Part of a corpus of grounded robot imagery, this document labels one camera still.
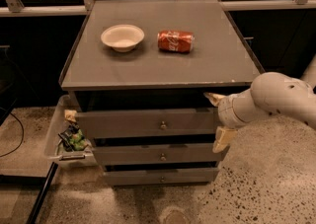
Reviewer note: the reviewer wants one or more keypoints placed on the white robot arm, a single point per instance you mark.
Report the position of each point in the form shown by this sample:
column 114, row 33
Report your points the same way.
column 270, row 94

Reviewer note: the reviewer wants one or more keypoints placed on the red cola can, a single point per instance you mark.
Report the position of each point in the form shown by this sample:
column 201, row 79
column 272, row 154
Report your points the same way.
column 175, row 41

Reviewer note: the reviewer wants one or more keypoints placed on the crumpled beige wrapper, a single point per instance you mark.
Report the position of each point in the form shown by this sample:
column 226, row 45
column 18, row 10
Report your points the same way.
column 70, row 115

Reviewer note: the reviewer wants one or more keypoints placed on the grey drawer cabinet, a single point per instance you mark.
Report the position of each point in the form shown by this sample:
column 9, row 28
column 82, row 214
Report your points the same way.
column 98, row 78

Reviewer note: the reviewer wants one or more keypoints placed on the white paper bowl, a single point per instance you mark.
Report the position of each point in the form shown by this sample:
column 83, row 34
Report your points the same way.
column 122, row 38

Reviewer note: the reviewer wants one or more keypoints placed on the grey bottom drawer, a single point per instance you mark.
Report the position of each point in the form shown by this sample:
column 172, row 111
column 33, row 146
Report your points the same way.
column 157, row 177

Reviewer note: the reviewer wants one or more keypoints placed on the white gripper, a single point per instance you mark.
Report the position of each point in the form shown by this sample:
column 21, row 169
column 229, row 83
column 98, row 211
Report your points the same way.
column 225, row 111

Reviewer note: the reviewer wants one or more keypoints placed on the grey top drawer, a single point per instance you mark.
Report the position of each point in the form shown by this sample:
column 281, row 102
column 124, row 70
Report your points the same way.
column 120, row 124

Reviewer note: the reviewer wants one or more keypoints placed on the black floor bar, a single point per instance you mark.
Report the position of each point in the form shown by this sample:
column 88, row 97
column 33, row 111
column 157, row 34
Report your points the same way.
column 42, row 194

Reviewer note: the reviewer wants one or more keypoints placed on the grey drawer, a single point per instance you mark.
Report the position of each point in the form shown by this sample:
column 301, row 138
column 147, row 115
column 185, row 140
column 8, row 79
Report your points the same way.
column 120, row 124
column 157, row 177
column 158, row 154

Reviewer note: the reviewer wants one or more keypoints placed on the green snack bag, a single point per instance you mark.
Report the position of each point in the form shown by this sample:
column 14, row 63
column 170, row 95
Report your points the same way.
column 73, row 139

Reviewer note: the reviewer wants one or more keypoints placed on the grey middle drawer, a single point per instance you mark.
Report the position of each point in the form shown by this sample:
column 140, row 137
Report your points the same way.
column 158, row 154

